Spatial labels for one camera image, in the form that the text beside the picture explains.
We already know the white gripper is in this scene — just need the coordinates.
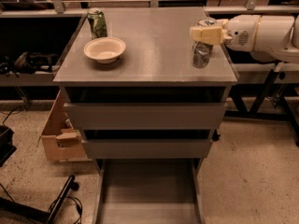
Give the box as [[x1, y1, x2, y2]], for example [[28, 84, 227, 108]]
[[190, 15, 261, 52]]

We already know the silver redbull can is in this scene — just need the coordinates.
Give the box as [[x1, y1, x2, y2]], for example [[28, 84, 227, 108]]
[[192, 17, 218, 69]]

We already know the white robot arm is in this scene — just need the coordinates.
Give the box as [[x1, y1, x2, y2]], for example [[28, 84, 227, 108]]
[[190, 15, 299, 63]]

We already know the grey drawer cabinet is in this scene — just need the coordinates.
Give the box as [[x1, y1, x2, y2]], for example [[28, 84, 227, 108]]
[[52, 7, 239, 161]]

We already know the green soda can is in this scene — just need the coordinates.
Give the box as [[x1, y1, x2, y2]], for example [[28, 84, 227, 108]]
[[87, 7, 107, 39]]

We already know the grey top drawer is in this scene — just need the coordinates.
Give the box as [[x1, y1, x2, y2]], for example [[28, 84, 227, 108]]
[[64, 103, 227, 130]]

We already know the grey drawer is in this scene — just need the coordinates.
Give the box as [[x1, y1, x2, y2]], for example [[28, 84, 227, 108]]
[[93, 159, 206, 224], [82, 139, 212, 159], [64, 103, 227, 130]]

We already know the grey middle drawer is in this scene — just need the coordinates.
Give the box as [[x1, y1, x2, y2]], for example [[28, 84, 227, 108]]
[[82, 139, 212, 159]]

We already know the grey bottom drawer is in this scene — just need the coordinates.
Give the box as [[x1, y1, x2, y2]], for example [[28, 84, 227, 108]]
[[93, 159, 206, 224]]

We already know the white paper bowl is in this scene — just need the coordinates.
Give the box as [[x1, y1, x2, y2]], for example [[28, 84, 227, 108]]
[[83, 37, 126, 64]]

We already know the cardboard box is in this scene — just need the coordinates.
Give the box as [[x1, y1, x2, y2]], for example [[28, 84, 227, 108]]
[[41, 92, 88, 161]]

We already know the black box at left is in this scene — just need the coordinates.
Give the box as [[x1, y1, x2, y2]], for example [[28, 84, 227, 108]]
[[0, 125, 17, 167]]

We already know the black chair base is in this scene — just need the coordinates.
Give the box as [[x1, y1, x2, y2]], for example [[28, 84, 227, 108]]
[[0, 175, 79, 224]]

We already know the black cable on floor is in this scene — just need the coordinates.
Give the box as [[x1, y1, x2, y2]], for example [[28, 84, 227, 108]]
[[46, 196, 84, 224]]

